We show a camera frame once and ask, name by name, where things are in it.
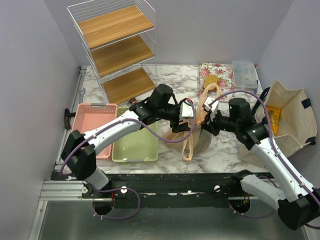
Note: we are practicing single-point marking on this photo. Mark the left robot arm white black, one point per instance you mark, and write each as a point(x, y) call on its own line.
point(81, 149)

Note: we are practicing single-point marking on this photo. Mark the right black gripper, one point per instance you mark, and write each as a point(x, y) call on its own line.
point(210, 126)

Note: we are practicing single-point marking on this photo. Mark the black clamp handle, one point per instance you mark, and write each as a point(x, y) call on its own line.
point(67, 118)

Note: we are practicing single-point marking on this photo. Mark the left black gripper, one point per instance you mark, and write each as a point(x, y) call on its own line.
point(175, 126)

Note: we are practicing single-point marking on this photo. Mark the yellow snack package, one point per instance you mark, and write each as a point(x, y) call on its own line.
point(274, 117)

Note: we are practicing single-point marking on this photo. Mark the beige canvas tote bag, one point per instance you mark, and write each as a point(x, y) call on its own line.
point(297, 125)

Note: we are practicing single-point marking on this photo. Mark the clear plastic compartment box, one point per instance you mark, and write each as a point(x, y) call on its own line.
point(244, 75)

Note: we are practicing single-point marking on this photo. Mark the green plastic basket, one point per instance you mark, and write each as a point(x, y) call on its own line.
point(136, 147)

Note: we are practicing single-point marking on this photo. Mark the white wire wooden shelf rack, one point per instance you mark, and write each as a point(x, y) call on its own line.
point(119, 38)

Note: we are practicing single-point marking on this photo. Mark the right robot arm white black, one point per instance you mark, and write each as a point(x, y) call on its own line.
point(296, 201)

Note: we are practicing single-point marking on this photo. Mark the floral pattern tray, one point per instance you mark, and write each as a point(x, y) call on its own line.
point(223, 71)

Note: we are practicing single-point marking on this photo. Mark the black metal base rail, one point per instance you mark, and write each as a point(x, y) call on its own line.
point(171, 190)

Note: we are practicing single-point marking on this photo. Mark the brown small bottle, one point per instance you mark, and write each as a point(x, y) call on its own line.
point(132, 101)

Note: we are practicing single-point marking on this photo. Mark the brown bread slices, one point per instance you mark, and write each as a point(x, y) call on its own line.
point(211, 79)

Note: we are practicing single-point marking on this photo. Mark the orange plastic grocery bag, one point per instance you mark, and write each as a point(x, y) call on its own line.
point(188, 146)

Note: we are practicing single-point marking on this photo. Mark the pink plastic basket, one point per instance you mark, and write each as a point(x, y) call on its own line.
point(90, 116)

